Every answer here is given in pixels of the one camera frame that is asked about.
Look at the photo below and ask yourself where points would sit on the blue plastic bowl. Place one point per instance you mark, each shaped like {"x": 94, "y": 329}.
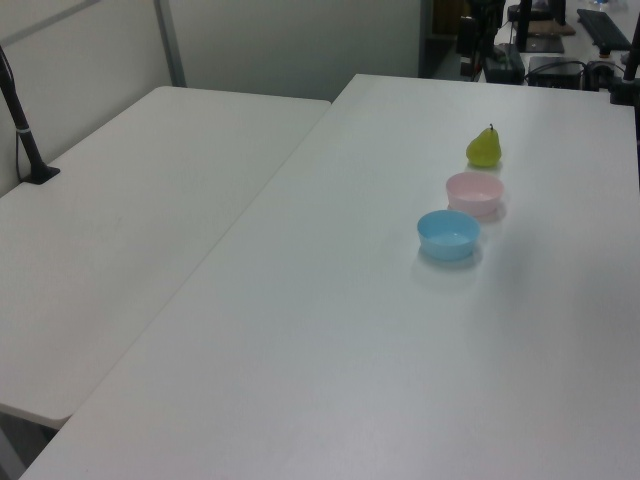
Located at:
{"x": 448, "y": 235}

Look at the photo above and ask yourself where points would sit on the grey partition post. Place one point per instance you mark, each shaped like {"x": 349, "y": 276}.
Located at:
{"x": 170, "y": 42}

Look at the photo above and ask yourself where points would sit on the black keyboard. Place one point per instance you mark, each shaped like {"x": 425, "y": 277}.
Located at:
{"x": 604, "y": 29}

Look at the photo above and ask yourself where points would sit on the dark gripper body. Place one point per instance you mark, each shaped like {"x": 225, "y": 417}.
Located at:
{"x": 486, "y": 15}

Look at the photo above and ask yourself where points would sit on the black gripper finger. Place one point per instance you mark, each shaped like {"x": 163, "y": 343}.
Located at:
{"x": 466, "y": 42}
{"x": 486, "y": 52}

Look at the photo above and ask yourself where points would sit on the green pear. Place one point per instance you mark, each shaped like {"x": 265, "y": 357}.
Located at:
{"x": 484, "y": 150}

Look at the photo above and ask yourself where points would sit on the black box device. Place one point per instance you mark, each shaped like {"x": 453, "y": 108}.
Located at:
{"x": 555, "y": 71}

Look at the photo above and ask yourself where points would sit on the black camera pole with base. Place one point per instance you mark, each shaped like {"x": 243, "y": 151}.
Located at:
{"x": 27, "y": 145}

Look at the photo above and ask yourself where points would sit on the pink plastic bowl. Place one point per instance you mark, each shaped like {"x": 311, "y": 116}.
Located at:
{"x": 474, "y": 192}

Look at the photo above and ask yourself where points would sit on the black clamp stand pole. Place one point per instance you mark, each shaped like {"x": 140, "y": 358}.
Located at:
{"x": 627, "y": 70}

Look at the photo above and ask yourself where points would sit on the dark grey device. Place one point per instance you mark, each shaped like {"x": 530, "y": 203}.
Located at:
{"x": 507, "y": 62}

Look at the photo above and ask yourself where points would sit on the brown pad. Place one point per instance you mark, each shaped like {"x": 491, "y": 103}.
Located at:
{"x": 552, "y": 27}

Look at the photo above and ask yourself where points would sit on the black monitor stand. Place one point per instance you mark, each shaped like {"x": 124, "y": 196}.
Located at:
{"x": 537, "y": 42}

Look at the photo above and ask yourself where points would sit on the black device with orange cap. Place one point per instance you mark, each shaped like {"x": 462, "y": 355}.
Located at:
{"x": 597, "y": 75}

